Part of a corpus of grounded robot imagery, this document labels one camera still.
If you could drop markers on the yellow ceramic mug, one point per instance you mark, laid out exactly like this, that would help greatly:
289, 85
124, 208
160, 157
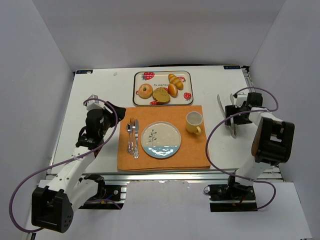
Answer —
193, 122

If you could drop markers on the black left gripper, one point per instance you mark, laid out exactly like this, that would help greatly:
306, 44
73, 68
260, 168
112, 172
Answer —
116, 114

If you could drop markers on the strawberry print white tray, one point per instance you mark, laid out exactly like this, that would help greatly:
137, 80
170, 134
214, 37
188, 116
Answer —
160, 79

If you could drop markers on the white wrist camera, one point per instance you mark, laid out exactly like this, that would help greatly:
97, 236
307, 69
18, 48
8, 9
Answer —
239, 99
94, 104

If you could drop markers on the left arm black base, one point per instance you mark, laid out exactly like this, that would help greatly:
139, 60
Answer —
108, 196

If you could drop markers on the blue label right corner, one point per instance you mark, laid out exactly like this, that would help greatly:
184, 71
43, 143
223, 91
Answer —
231, 67

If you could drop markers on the round golden bun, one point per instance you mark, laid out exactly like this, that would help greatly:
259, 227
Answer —
172, 90

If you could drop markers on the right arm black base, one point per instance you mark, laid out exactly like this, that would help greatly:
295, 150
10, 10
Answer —
224, 199

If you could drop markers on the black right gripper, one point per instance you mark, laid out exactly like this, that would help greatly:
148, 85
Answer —
231, 114

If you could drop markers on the silver fork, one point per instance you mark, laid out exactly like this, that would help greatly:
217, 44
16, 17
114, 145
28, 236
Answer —
132, 129

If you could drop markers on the blue label corner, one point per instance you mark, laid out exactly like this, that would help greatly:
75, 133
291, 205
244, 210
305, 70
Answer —
231, 67
84, 71

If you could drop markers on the brown bread slice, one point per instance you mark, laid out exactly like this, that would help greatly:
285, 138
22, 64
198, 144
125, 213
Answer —
161, 96

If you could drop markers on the white blue ceramic plate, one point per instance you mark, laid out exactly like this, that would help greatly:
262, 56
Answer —
161, 140

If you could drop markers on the silver spoon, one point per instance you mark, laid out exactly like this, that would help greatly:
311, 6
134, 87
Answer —
129, 131

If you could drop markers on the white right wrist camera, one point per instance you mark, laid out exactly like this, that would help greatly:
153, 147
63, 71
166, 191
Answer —
239, 99

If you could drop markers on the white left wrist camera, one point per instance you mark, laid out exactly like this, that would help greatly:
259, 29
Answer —
94, 104

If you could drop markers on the striped long bread roll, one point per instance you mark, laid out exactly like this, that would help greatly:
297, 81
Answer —
173, 79

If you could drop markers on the orange cloth placemat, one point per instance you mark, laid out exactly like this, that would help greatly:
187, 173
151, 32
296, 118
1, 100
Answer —
191, 154

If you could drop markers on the silver table knife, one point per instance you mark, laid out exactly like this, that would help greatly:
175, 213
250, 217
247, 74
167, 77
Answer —
136, 135

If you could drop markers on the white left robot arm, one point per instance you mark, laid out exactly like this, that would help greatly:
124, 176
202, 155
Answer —
53, 206

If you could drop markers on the blue label left corner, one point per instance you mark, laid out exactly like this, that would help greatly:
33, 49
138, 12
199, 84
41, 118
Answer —
84, 71

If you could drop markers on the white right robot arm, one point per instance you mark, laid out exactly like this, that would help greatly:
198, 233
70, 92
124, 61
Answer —
272, 143

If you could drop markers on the sugared bagel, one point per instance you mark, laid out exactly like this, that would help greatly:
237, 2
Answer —
145, 91

